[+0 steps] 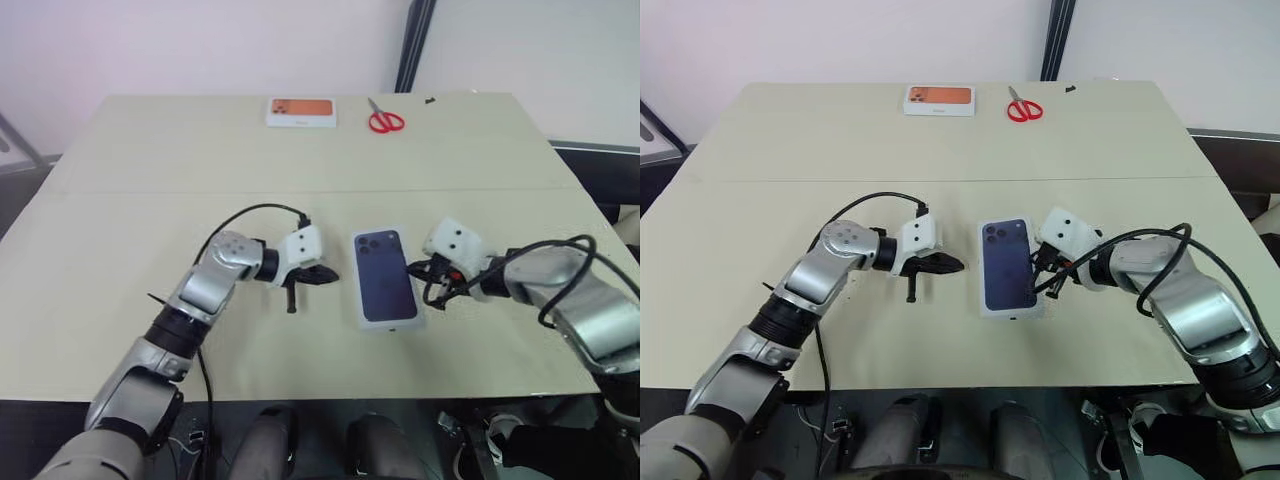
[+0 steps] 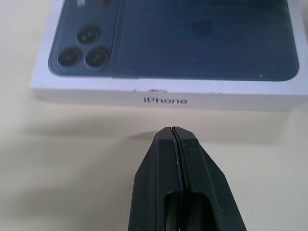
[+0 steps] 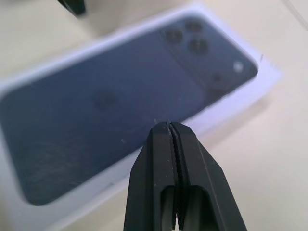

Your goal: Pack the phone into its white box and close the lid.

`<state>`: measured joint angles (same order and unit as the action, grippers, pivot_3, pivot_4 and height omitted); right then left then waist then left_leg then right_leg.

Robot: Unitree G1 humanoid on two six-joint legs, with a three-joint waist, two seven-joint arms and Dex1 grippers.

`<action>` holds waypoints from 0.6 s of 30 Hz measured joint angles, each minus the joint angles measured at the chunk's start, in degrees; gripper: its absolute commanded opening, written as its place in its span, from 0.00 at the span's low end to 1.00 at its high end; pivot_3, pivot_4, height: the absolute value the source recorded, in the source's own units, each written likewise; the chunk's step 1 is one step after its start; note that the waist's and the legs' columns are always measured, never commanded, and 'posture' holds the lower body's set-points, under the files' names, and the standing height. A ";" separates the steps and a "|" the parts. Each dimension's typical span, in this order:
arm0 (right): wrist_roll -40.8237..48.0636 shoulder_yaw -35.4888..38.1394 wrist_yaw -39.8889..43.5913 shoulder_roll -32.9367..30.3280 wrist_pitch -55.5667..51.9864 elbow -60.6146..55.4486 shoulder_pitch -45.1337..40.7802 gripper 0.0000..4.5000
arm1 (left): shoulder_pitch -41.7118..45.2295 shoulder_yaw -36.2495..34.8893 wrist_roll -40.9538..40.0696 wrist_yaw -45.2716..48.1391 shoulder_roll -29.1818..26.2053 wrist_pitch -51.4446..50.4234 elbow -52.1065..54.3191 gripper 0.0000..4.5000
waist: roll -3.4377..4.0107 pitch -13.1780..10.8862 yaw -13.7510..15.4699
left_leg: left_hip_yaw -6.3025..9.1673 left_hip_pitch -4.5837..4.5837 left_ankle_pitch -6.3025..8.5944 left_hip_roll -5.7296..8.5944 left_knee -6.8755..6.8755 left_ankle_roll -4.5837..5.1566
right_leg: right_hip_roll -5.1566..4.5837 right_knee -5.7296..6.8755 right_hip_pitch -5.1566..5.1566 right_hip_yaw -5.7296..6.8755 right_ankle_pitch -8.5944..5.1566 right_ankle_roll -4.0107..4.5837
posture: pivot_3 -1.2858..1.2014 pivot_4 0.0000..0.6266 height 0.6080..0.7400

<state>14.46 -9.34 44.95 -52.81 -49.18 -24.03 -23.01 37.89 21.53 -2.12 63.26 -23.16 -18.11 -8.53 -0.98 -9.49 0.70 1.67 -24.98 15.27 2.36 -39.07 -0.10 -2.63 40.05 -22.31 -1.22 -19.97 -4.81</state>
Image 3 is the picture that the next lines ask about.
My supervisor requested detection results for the dark blue smartphone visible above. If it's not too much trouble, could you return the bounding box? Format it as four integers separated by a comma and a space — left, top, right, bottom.
0, 13, 260, 207

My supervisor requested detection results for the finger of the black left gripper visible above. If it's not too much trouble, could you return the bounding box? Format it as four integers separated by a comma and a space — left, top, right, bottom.
57, 0, 87, 17

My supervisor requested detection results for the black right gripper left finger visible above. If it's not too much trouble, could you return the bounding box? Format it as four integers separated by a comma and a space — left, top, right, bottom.
123, 121, 179, 231

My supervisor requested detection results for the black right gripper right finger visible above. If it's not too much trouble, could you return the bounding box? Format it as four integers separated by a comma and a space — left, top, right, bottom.
169, 121, 248, 231

